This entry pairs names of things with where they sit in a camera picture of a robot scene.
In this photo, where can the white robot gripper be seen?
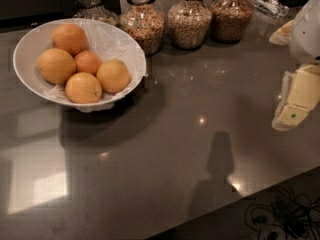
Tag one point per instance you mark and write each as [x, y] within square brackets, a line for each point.
[307, 34]

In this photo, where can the orange at bowl right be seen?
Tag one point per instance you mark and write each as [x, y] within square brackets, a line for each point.
[113, 75]

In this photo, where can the orange at bowl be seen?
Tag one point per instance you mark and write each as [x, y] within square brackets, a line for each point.
[113, 75]
[83, 88]
[56, 65]
[70, 38]

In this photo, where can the clear plastic bowl liner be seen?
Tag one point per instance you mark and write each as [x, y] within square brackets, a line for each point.
[108, 42]

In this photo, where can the white ceramic bowl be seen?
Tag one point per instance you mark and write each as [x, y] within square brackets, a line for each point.
[25, 56]

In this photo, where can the small middle orange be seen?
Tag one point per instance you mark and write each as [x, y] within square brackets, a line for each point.
[88, 62]

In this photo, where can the orange at bowl front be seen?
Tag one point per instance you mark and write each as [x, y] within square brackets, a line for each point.
[83, 88]

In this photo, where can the orange at bowl back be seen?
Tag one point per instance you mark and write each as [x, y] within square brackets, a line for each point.
[70, 38]

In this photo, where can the orange at bowl left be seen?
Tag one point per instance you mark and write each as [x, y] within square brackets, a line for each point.
[56, 65]

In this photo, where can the glass grain jar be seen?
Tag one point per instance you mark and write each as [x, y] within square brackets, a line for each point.
[230, 18]
[188, 23]

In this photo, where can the leftmost glass jar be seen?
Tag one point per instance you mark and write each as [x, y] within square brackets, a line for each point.
[95, 10]

